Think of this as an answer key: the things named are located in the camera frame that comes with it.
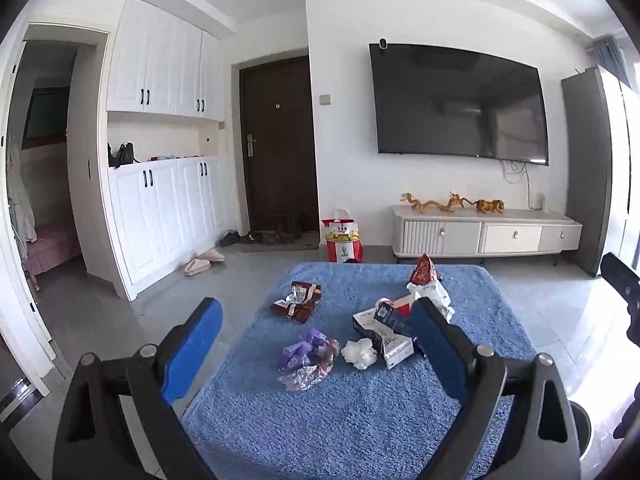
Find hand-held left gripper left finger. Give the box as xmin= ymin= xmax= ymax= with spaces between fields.
xmin=52 ymin=297 xmax=224 ymax=480

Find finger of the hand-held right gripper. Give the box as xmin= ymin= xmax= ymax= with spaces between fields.
xmin=600 ymin=252 xmax=640 ymax=346

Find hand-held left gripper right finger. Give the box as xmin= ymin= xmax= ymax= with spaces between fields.
xmin=409 ymin=297 xmax=584 ymax=480

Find white plastic bag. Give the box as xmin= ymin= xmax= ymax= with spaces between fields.
xmin=406 ymin=280 xmax=456 ymax=323

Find white tissue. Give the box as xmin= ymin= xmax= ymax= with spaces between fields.
xmin=341 ymin=338 xmax=378 ymax=370

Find purple plastic bag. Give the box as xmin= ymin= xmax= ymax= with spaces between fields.
xmin=278 ymin=328 xmax=331 ymax=372

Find round white trash bin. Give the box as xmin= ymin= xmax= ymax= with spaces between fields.
xmin=567 ymin=399 xmax=595 ymax=463

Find white carton box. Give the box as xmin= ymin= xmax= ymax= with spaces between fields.
xmin=352 ymin=305 xmax=416 ymax=369

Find dark blue printed packet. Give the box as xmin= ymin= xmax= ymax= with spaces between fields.
xmin=375 ymin=302 xmax=416 ymax=338

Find red snack bag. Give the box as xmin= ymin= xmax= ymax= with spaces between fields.
xmin=410 ymin=253 xmax=439 ymax=286

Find brown snack wrapper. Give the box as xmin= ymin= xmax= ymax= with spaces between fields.
xmin=270 ymin=280 xmax=322 ymax=324

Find clear crumpled plastic wrapper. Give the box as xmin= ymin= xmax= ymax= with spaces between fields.
xmin=277 ymin=340 xmax=341 ymax=391

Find grey refrigerator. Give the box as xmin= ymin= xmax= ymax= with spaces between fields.
xmin=561 ymin=65 xmax=640 ymax=278

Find white television cabinet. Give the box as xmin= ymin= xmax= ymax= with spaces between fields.
xmin=391 ymin=205 xmax=584 ymax=265

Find blue fluffy blanket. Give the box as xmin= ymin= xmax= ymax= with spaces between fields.
xmin=182 ymin=261 xmax=538 ymax=480

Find row of dark shoes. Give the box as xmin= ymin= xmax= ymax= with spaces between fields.
xmin=220 ymin=227 xmax=303 ymax=247

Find white shoe cabinet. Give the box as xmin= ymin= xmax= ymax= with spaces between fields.
xmin=107 ymin=156 xmax=236 ymax=302

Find red and white paper bag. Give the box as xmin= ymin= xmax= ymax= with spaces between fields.
xmin=321 ymin=208 xmax=364 ymax=264

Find golden dragon figurine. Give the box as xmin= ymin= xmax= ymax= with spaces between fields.
xmin=400 ymin=191 xmax=478 ymax=214

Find pink bed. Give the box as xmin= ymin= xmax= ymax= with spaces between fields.
xmin=25 ymin=220 xmax=83 ymax=276

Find black handbag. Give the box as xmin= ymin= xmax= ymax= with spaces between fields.
xmin=108 ymin=142 xmax=141 ymax=168

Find dark brown entrance door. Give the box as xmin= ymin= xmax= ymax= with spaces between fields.
xmin=239 ymin=56 xmax=321 ymax=234

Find hanging light garment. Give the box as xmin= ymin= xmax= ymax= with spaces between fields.
xmin=7 ymin=145 xmax=37 ymax=243

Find grey curtain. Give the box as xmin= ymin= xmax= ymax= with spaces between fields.
xmin=592 ymin=35 xmax=633 ymax=86

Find hanging television cables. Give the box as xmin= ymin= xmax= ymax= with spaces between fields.
xmin=500 ymin=159 xmax=532 ymax=208

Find wall-mounted black television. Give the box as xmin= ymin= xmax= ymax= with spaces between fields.
xmin=369 ymin=42 xmax=550 ymax=166

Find white wall cabinet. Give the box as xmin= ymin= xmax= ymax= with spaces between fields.
xmin=106 ymin=0 xmax=226 ymax=122

